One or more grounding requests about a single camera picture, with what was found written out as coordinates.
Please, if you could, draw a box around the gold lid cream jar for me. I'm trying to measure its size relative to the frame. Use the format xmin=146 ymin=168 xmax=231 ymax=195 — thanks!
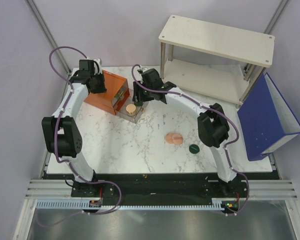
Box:
xmin=125 ymin=104 xmax=137 ymax=116

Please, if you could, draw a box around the clear drawer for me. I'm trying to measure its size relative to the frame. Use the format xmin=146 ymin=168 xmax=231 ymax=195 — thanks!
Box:
xmin=111 ymin=86 xmax=129 ymax=106
xmin=115 ymin=97 xmax=148 ymax=124

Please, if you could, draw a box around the orange drawer box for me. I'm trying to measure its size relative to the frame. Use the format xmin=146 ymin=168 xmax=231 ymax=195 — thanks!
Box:
xmin=84 ymin=70 xmax=130 ymax=115

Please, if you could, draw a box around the pink powder puff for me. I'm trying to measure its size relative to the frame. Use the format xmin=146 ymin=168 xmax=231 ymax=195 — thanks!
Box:
xmin=171 ymin=133 xmax=184 ymax=145
xmin=165 ymin=133 xmax=174 ymax=144

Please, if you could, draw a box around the dark green round compact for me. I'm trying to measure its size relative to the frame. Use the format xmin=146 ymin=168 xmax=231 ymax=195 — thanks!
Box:
xmin=134 ymin=100 xmax=143 ymax=107

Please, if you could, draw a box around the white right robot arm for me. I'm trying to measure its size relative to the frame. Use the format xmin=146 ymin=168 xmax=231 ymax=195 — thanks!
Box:
xmin=131 ymin=64 xmax=237 ymax=197

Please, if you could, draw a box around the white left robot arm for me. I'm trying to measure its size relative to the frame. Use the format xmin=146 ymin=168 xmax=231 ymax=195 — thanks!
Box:
xmin=41 ymin=58 xmax=107 ymax=197

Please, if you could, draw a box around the white two-tier shelf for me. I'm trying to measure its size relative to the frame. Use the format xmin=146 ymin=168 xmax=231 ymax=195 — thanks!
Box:
xmin=158 ymin=15 xmax=275 ymax=108

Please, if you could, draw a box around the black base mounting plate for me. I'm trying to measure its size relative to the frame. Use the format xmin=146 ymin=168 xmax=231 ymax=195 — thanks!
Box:
xmin=71 ymin=173 xmax=248 ymax=206

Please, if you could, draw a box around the blue file box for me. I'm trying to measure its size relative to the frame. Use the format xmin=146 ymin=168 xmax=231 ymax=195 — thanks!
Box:
xmin=237 ymin=73 xmax=300 ymax=162

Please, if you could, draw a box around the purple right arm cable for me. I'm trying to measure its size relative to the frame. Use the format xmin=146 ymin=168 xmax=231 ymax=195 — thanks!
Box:
xmin=131 ymin=64 xmax=251 ymax=217

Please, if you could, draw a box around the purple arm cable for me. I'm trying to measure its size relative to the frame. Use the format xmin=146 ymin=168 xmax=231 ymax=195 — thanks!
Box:
xmin=131 ymin=64 xmax=251 ymax=217
xmin=34 ymin=46 xmax=124 ymax=228

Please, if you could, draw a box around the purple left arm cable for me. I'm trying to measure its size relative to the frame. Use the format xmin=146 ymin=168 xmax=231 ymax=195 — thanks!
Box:
xmin=34 ymin=46 xmax=124 ymax=228

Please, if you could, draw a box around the aluminium frame rail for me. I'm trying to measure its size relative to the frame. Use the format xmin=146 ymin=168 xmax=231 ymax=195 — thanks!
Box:
xmin=25 ymin=179 xmax=297 ymax=200

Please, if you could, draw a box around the white slotted cable duct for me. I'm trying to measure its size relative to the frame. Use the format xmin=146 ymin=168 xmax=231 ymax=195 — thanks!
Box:
xmin=35 ymin=199 xmax=225 ymax=211

